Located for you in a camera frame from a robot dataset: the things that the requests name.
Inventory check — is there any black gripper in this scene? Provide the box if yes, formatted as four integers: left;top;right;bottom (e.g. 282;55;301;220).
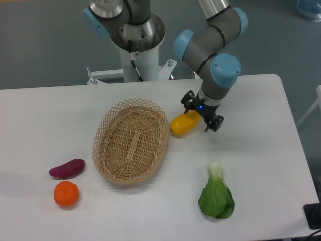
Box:
181;90;224;132

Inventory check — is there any yellow mango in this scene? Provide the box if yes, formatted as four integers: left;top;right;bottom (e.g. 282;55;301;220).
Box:
170;110;201;137

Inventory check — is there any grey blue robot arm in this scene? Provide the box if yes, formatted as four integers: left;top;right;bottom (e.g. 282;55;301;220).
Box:
83;1;248;131

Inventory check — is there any woven wicker basket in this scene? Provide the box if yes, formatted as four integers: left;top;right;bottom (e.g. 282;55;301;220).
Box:
92;98;170;186

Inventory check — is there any green bok choy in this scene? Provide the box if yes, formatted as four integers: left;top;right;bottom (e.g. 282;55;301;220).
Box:
198;160;235;219

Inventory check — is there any purple sweet potato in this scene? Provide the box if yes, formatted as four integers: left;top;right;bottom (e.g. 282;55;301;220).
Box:
49;159;85;179

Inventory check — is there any blue object top right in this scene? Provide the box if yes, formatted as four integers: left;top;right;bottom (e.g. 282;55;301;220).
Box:
296;0;320;22

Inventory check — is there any black device at edge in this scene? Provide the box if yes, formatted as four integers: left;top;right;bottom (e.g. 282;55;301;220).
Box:
303;203;320;229

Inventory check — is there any orange tangerine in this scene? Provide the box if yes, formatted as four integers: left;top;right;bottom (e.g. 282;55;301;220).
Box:
53;181;79;207

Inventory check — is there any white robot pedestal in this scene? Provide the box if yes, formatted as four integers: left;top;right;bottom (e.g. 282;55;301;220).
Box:
83;8;177;84

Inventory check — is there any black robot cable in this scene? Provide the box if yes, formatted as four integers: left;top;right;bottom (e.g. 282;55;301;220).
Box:
127;39;145;83

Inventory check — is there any white frame right edge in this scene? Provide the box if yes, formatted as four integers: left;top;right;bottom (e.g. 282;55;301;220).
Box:
296;85;320;127

